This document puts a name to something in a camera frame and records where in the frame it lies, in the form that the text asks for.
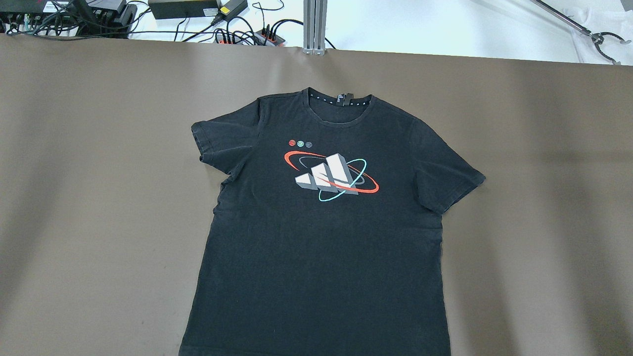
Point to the black printed t-shirt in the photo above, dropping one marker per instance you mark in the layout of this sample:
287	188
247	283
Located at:
326	238

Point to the grey orange usb hub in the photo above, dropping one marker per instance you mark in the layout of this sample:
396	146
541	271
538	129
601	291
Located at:
236	38
266	37

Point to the brown table mat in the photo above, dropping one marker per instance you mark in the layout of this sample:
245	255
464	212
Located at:
106	206

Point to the black power adapter brick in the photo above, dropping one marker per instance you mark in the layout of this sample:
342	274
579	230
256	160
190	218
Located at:
174	9

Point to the black electronics box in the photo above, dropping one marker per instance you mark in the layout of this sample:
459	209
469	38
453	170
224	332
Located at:
80	18

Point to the metal reacher grabber tool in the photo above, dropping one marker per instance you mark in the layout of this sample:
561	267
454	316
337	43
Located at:
597	38

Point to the aluminium frame post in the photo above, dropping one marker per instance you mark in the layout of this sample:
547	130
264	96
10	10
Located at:
314	23

